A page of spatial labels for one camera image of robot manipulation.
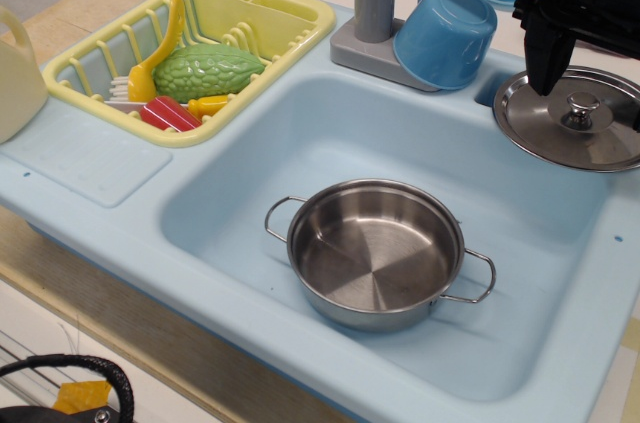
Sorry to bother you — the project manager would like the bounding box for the blue plastic cup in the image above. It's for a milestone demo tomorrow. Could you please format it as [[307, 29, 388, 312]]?
[[393, 0, 498, 90]]

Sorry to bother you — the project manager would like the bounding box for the yellow orange toy piece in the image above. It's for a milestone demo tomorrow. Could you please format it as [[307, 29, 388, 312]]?
[[187, 95, 228, 120]]

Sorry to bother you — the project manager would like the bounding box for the yellow tape piece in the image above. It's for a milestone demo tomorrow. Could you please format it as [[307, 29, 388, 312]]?
[[52, 380, 112, 415]]

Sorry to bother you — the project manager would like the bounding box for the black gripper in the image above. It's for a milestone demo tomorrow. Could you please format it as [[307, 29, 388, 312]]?
[[514, 0, 639, 96]]

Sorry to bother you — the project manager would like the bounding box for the green bitter gourd toy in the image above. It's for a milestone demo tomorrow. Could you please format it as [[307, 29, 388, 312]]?
[[152, 44, 266, 103]]

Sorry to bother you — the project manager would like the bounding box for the black braided cable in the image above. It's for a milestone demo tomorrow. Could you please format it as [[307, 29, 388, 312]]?
[[0, 353, 136, 423]]

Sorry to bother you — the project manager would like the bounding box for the yellow dish rack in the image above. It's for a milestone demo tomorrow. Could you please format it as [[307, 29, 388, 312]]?
[[42, 0, 336, 148]]

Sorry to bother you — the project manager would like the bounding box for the cream plastic jug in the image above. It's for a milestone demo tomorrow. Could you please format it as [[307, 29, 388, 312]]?
[[1, 7, 48, 143]]

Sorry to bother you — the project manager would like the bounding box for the yellow plastic spoon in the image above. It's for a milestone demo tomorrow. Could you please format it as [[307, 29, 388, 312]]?
[[127, 0, 185, 103]]

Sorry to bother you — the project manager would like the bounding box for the grey toy faucet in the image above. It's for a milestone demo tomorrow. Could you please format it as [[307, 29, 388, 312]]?
[[330, 0, 437, 92]]

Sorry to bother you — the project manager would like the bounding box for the stainless steel pot lid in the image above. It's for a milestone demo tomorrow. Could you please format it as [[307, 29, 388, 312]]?
[[493, 66, 639, 172]]

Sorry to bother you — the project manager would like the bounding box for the red plastic toy piece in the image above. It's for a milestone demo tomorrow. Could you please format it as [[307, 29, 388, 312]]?
[[140, 96, 201, 132]]

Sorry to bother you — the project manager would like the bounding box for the white plastic fork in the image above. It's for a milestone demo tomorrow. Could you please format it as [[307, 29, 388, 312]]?
[[105, 76, 145, 114]]

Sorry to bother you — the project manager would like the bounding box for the light blue toy sink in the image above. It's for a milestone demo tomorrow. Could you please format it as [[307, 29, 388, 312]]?
[[0, 1, 640, 423]]

